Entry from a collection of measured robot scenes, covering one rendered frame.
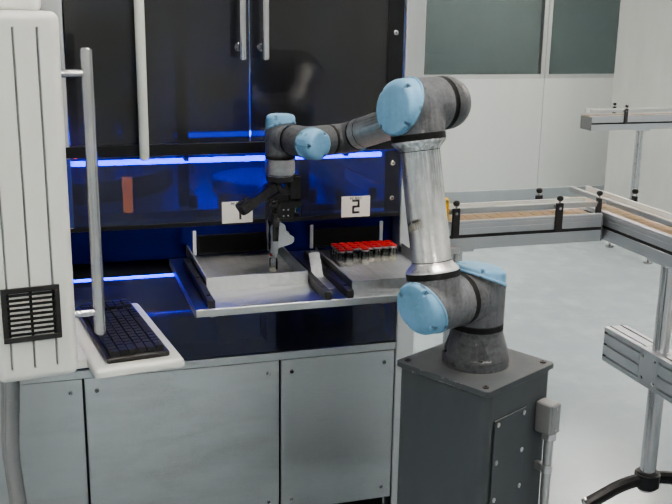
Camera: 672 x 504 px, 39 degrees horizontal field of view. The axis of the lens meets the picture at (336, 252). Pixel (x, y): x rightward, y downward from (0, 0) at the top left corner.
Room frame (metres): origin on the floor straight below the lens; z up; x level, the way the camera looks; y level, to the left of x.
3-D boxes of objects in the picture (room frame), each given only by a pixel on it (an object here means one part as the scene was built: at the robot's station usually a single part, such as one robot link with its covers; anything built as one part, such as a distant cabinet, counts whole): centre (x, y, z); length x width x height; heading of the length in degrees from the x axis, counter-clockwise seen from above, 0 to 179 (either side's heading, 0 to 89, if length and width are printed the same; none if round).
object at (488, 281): (2.02, -0.32, 0.96); 0.13 x 0.12 x 0.14; 131
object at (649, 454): (2.76, -1.01, 0.46); 0.09 x 0.09 x 0.77; 17
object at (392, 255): (2.53, -0.08, 0.90); 0.18 x 0.02 x 0.05; 107
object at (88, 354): (2.12, 0.55, 0.79); 0.45 x 0.28 x 0.03; 25
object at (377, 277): (2.43, -0.12, 0.90); 0.34 x 0.26 x 0.04; 17
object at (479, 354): (2.02, -0.32, 0.84); 0.15 x 0.15 x 0.10
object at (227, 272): (2.44, 0.24, 0.90); 0.34 x 0.26 x 0.04; 17
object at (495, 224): (2.95, -0.52, 0.92); 0.69 x 0.16 x 0.16; 107
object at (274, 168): (2.36, 0.15, 1.17); 0.08 x 0.08 x 0.05
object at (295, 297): (2.42, 0.06, 0.87); 0.70 x 0.48 x 0.02; 107
